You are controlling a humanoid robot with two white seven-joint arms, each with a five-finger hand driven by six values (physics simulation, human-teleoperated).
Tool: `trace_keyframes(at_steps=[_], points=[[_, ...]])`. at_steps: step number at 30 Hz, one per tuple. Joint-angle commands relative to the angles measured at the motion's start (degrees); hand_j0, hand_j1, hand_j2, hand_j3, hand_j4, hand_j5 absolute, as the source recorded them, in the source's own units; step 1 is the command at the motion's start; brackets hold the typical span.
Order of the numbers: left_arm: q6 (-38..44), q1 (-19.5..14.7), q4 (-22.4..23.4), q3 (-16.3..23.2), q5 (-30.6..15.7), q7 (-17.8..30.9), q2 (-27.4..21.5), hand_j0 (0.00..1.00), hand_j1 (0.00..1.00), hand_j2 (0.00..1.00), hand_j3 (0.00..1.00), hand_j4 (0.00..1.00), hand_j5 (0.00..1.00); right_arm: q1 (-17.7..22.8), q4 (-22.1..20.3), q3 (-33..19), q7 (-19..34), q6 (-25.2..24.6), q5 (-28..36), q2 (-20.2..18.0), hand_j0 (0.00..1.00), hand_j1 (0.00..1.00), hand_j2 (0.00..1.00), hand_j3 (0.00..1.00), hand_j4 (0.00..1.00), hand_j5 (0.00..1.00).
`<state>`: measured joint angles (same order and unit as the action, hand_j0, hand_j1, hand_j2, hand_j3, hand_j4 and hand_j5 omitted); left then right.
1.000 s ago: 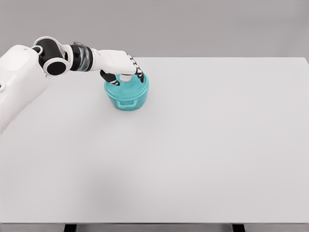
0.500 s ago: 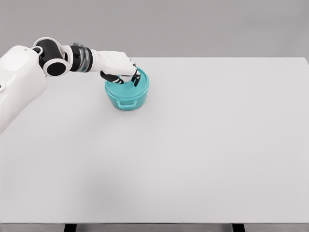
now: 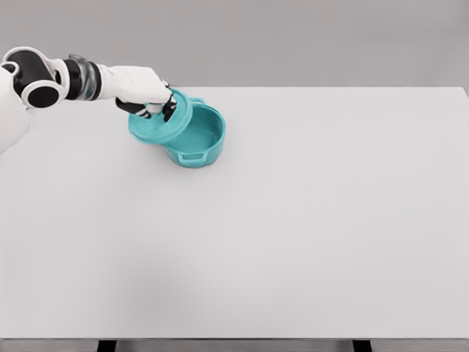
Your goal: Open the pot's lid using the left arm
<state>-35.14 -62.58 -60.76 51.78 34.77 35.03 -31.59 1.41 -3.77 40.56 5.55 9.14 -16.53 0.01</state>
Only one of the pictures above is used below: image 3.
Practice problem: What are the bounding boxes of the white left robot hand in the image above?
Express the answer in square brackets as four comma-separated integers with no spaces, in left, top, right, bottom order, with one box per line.
[114,65,179,123]

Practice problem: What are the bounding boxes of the teal pot lid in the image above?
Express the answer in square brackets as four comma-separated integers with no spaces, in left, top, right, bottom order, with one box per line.
[128,87,193,145]

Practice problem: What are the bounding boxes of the teal pot with handles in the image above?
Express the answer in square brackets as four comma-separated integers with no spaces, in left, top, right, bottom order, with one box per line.
[160,97,227,169]

